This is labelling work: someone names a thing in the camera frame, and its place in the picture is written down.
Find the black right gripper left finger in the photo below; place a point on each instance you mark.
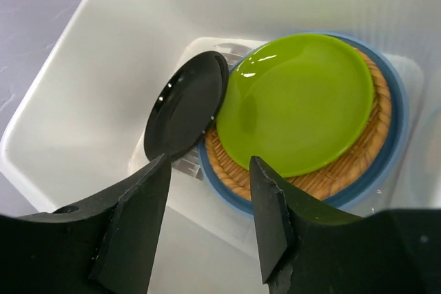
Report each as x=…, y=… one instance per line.
x=105, y=243

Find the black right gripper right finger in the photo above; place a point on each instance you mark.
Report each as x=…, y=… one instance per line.
x=308, y=246

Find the green round plate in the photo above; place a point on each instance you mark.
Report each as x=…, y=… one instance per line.
x=298, y=102

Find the black plate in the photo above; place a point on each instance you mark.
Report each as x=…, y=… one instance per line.
x=187, y=106

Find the blue round plate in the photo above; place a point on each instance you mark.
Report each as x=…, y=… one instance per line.
x=379, y=180

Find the white plastic bin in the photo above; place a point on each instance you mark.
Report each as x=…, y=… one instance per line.
x=80, y=127

